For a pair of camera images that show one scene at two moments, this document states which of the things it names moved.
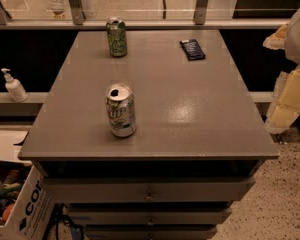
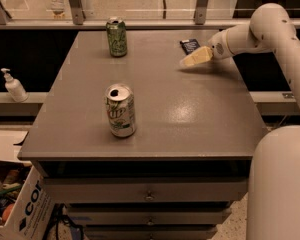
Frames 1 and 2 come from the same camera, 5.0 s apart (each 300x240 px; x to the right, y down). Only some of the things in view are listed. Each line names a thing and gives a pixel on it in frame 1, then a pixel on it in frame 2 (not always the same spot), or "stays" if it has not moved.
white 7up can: x=121 y=109 stays
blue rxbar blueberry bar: x=192 y=49 stays
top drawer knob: x=149 y=197 stays
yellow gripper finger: x=277 y=40 to x=198 y=51
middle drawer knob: x=150 y=222 stays
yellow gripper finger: x=292 y=96 to x=200 y=56
